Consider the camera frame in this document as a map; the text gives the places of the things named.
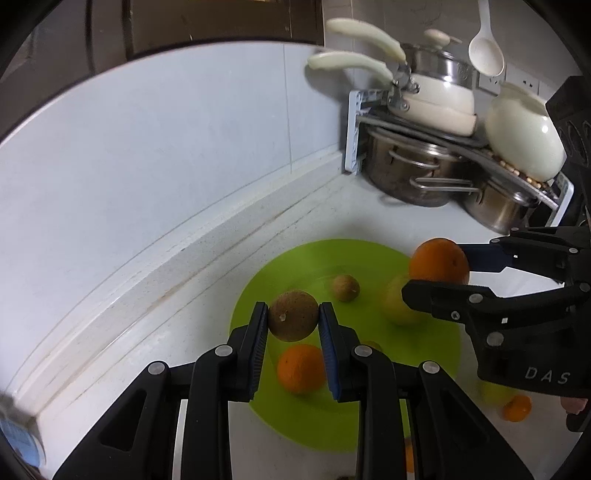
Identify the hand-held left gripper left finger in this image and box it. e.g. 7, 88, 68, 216
53, 302, 269, 480

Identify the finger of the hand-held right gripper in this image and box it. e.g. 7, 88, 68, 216
459, 227, 591, 283
401, 279, 591, 366

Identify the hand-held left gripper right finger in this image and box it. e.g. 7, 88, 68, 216
320, 302, 539, 480

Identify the brown kiwi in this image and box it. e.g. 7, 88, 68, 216
269, 290, 320, 342
332, 275, 361, 303

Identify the green plate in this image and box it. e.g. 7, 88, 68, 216
229, 239, 462, 450

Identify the large orange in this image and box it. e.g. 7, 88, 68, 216
277, 344, 328, 394

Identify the large green apple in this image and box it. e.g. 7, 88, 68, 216
381, 274, 432, 326

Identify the small steel pot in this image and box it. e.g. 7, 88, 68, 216
462, 178, 541, 235

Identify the large steel pot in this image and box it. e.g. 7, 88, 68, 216
365, 129, 481, 208

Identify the cream ceramic pot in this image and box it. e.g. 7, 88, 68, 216
485, 82, 568, 182

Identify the black knife block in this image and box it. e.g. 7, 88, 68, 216
545, 74, 591, 229

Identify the metal pot shelf rack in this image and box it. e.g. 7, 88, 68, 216
343, 90, 575, 227

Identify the steel pot with lid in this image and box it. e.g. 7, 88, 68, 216
402, 28, 476, 89

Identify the white ladle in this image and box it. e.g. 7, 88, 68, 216
468, 0, 505, 77

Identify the white pump bottle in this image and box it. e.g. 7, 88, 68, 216
0, 397, 47, 468

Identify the dark wooden wall cabinet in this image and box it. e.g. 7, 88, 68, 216
88, 0, 325, 61

